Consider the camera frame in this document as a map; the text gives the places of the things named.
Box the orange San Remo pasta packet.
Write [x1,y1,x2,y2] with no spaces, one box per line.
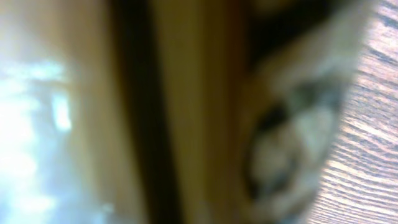
[72,1,374,223]

